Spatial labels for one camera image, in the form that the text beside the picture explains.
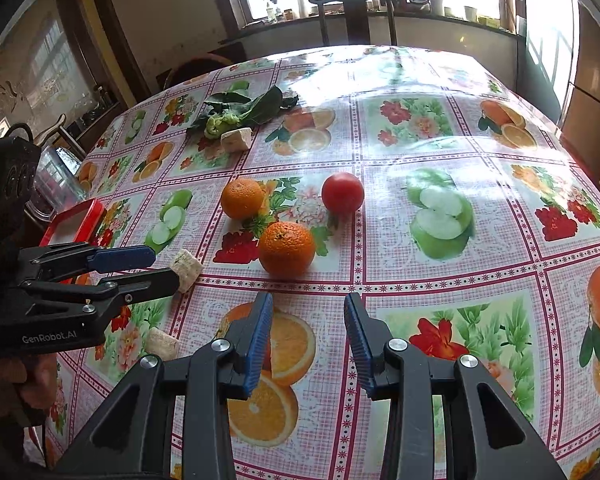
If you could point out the beige refrigerator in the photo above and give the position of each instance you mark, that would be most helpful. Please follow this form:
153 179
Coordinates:
595 110

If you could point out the dark wooden chair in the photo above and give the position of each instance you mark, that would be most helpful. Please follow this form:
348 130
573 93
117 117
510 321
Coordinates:
356 17

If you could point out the white cup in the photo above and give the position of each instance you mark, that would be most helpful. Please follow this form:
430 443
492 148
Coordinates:
470 13

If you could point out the clear plastic pitcher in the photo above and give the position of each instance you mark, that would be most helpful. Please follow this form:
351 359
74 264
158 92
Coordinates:
55 180

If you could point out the round-back wooden chair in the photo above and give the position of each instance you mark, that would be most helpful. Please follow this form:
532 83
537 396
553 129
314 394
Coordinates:
202 57

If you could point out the red tomato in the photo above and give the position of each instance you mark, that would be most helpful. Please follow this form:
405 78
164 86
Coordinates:
342 192

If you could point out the small jar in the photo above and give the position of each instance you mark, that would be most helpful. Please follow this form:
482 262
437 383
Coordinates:
288 14

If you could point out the floral printed plastic tablecloth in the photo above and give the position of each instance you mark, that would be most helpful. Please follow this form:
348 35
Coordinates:
430 270

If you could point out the red tray with white inside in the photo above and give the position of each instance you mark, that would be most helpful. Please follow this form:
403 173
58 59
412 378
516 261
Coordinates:
75 220

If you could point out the person's left hand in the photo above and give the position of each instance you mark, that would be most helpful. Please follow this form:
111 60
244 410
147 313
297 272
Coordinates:
35 380

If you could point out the small tan tofu cube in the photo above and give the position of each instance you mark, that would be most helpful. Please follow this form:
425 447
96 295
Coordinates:
236 139

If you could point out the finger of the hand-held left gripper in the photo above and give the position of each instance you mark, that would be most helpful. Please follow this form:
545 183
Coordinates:
120 258
150 282

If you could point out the dark kettle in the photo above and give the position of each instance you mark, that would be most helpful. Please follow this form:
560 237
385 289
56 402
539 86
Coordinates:
420 1

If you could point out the leafy green vegetable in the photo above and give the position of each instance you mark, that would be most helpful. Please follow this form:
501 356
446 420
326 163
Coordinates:
260 105

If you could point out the white porous chunk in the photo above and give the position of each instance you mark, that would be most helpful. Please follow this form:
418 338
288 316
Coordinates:
161 344
189 270

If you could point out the wooden glass-door cabinet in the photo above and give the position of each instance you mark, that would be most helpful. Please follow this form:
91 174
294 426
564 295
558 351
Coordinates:
45 75

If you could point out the orange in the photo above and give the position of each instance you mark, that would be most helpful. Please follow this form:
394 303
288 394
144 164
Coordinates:
286 249
242 199

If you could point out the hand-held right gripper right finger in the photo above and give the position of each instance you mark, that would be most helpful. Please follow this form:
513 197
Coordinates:
357 345

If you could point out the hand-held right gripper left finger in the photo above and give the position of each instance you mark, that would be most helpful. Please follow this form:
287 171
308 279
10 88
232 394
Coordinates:
260 345

